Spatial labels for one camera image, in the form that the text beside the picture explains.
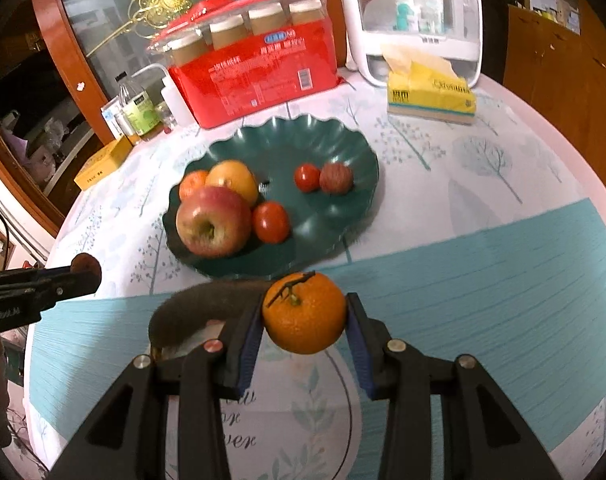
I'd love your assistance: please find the red yellow apple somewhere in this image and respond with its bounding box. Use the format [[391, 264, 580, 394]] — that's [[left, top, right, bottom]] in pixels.
[[175, 185, 252, 259]]

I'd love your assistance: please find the orange tangerine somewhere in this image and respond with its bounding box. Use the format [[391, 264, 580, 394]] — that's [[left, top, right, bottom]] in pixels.
[[179, 170, 208, 202]]

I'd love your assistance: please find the small tangerine with stem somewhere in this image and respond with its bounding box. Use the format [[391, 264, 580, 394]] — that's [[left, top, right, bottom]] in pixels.
[[262, 271, 347, 354]]

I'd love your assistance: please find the large yellow orange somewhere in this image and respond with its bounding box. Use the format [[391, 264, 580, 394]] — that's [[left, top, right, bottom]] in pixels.
[[205, 159, 258, 207]]

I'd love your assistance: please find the red cherry tomato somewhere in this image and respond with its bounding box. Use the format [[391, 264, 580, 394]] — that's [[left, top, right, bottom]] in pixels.
[[252, 200, 291, 245]]

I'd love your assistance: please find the dark red lychee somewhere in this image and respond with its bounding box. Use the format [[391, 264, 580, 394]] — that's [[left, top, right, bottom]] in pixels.
[[319, 162, 354, 195], [71, 252, 101, 276]]

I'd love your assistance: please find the yellow flat box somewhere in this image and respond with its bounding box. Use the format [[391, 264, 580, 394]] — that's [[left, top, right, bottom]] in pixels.
[[74, 136, 134, 191]]

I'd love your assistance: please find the teal striped table runner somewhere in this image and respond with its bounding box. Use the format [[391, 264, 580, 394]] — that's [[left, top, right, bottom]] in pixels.
[[25, 200, 606, 479]]

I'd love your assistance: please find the overripe dark banana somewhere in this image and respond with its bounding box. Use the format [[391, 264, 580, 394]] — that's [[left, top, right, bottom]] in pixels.
[[148, 280, 274, 351]]

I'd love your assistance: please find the white round printed placemat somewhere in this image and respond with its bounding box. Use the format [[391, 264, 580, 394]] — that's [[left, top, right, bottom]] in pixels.
[[154, 318, 364, 480]]

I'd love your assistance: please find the small white carton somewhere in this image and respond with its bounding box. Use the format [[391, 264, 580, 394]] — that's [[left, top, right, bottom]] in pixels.
[[101, 98, 123, 139]]

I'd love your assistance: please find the tree print tablecloth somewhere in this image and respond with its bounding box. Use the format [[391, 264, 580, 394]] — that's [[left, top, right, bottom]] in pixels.
[[49, 75, 606, 275]]

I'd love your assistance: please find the green label clear bottle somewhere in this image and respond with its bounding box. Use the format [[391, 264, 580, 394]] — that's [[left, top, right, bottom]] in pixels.
[[115, 72, 161, 136]]

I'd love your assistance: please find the small glass jar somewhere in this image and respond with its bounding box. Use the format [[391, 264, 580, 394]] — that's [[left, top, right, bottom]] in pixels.
[[156, 101, 178, 133]]

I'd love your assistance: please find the white squeeze bottle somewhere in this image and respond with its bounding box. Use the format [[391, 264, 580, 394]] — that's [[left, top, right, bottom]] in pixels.
[[132, 63, 196, 128]]

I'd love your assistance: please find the dark green scalloped plate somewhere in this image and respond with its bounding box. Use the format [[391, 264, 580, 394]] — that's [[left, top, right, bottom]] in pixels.
[[163, 115, 379, 278]]

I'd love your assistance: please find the wooden glass door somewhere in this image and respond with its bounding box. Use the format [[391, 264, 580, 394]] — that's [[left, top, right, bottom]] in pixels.
[[29, 0, 346, 146]]

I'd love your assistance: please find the yellow tissue pack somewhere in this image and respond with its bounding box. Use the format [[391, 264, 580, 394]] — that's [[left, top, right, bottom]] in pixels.
[[383, 47, 476, 125]]

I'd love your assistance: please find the wooden cabinet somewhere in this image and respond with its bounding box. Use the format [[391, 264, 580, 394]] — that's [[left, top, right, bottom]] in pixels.
[[502, 0, 606, 186]]

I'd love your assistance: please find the white cosmetics storage box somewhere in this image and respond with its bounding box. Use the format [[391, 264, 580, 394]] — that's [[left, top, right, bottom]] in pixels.
[[342, 0, 483, 87]]

